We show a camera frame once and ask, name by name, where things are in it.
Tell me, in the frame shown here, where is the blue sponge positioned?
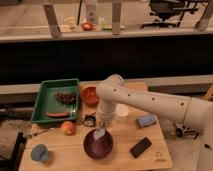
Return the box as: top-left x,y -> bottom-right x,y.
136,114 -> 156,128

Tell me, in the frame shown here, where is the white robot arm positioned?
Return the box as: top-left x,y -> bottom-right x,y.
96,74 -> 213,171

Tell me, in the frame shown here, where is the red object on shelf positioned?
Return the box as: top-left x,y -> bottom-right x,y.
81,22 -> 94,31

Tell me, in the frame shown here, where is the black chair at left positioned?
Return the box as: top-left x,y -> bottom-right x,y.
0,132 -> 26,171

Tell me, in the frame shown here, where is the black office chair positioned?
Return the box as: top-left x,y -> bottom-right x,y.
141,0 -> 208,28

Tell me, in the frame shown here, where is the metal fork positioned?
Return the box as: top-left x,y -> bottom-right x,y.
27,127 -> 56,139

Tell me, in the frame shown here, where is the green plastic tray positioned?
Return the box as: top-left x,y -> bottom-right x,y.
31,79 -> 79,124

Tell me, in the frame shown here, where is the grey towel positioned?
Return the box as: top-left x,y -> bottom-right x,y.
93,128 -> 105,140

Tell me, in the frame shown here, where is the purple bowl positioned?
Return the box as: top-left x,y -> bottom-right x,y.
83,129 -> 113,160

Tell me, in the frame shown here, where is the orange bowl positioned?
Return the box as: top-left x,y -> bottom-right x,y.
80,87 -> 99,106

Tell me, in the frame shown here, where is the bunch of dark grapes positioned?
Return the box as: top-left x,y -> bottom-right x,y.
55,92 -> 76,105

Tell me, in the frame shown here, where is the orange peach fruit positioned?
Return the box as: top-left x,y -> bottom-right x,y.
61,121 -> 76,135

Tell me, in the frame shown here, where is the blue plastic cup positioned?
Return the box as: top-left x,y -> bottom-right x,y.
31,144 -> 49,162

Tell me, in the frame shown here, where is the white paper cup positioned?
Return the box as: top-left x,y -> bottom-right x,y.
115,104 -> 129,122

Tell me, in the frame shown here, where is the black remote control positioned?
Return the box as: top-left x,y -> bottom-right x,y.
130,137 -> 152,158

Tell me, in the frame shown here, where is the red chili pepper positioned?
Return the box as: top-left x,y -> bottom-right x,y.
46,112 -> 69,118

